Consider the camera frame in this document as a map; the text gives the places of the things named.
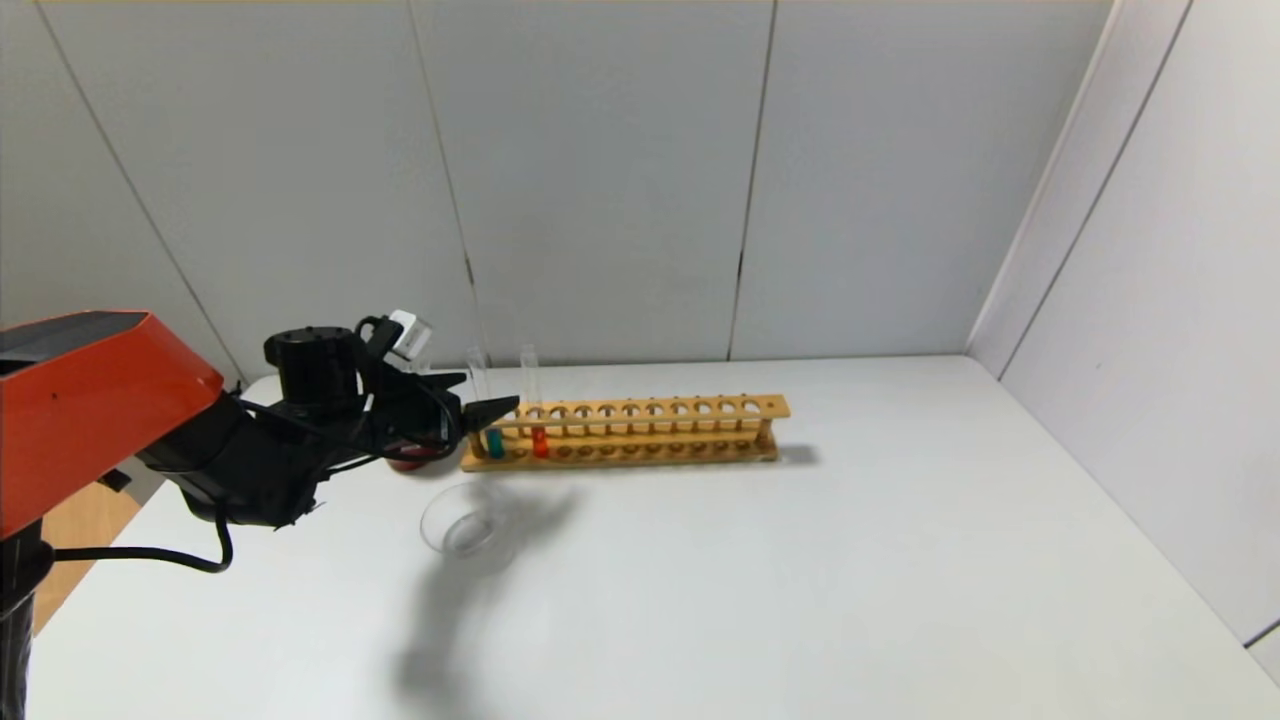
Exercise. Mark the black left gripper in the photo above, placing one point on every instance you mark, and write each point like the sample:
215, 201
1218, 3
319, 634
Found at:
405, 415

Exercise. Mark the test tube with blue pigment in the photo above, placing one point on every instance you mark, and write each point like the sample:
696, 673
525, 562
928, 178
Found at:
495, 443

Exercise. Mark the test tube with red pigment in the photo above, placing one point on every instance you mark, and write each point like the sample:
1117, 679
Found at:
540, 443

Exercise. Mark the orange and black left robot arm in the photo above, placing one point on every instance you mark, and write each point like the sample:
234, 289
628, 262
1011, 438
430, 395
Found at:
90, 410

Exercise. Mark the wooden test tube rack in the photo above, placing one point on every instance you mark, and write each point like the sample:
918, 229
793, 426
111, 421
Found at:
640, 412

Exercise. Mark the dark red cup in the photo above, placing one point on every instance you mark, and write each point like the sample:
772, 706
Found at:
412, 462

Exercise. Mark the clear glass dish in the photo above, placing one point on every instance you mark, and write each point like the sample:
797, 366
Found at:
465, 540

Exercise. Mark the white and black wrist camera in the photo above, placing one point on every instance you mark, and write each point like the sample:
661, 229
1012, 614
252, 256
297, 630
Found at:
410, 333

